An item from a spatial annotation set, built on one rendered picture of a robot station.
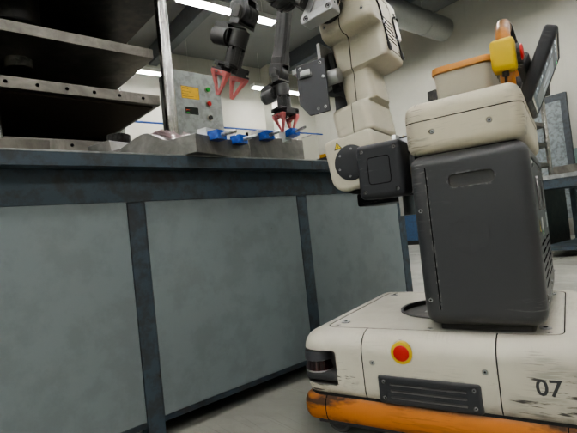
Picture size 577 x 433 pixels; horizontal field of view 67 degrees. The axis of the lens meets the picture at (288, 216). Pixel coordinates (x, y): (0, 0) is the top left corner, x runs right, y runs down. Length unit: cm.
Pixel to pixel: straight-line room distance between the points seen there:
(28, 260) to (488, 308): 105
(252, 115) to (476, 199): 920
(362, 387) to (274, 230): 64
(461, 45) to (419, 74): 94
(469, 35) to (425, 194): 791
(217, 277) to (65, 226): 47
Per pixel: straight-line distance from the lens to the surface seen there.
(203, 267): 137
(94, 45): 236
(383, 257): 199
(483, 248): 102
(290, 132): 176
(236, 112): 987
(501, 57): 111
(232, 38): 144
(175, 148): 135
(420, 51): 940
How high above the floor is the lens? 55
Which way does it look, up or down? 2 degrees up
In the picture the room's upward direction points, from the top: 6 degrees counter-clockwise
